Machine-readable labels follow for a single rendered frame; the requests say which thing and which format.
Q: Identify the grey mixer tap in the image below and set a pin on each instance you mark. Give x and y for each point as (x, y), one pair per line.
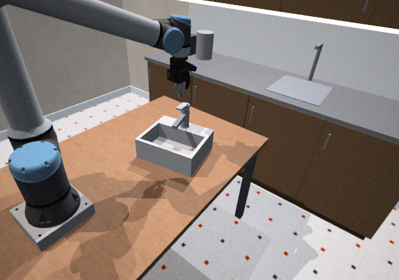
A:
(183, 119)

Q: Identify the grey square sink basin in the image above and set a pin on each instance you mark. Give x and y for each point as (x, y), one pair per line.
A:
(181, 150)

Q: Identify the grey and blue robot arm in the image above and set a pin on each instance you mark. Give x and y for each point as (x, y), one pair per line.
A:
(36, 164)

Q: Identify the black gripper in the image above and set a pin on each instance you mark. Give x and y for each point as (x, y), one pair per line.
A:
(179, 74)

